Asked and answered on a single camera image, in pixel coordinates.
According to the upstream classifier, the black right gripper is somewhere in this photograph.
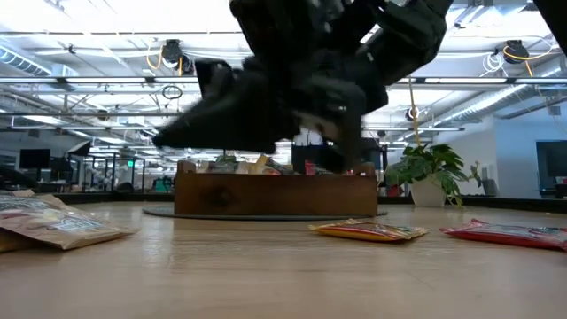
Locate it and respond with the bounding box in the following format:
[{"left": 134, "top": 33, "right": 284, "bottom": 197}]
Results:
[{"left": 152, "top": 0, "right": 391, "bottom": 173}]

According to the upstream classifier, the yellow tea packet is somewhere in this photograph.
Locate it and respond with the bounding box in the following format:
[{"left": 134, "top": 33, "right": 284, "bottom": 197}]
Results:
[
  {"left": 247, "top": 153, "right": 296, "bottom": 175},
  {"left": 308, "top": 218, "right": 430, "bottom": 243}
]

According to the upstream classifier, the wooden tea box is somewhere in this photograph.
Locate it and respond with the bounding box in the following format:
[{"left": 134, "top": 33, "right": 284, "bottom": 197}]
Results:
[{"left": 174, "top": 159, "right": 379, "bottom": 217}]

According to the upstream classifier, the black computer case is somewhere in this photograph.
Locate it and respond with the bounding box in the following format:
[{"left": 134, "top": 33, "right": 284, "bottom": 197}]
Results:
[{"left": 291, "top": 136, "right": 382, "bottom": 174}]

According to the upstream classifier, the grey round mat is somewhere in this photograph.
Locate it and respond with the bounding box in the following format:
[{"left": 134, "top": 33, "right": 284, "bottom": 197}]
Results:
[{"left": 141, "top": 206, "right": 389, "bottom": 222}]

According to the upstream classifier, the black desk monitor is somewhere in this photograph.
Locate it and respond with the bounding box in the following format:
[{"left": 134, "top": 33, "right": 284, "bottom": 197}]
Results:
[{"left": 19, "top": 148, "right": 51, "bottom": 170}]

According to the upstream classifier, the green plant in white pot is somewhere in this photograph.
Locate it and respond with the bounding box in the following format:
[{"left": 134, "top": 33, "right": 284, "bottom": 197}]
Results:
[{"left": 384, "top": 142, "right": 483, "bottom": 208}]

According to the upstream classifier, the ceiling cable reel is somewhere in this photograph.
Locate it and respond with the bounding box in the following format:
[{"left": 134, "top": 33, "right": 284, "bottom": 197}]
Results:
[
  {"left": 159, "top": 38, "right": 195, "bottom": 75},
  {"left": 502, "top": 39, "right": 531, "bottom": 64}
]

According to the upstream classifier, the yellow hanging cable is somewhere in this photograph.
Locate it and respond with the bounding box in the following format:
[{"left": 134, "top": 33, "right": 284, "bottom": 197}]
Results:
[{"left": 406, "top": 77, "right": 423, "bottom": 148}]

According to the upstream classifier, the black aluminium table frame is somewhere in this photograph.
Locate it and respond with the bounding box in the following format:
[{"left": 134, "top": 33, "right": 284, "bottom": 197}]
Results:
[{"left": 52, "top": 190, "right": 567, "bottom": 214}]

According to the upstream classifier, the dark wall screen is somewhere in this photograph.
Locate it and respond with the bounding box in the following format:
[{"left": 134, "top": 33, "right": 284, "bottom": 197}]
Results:
[{"left": 535, "top": 140, "right": 567, "bottom": 179}]

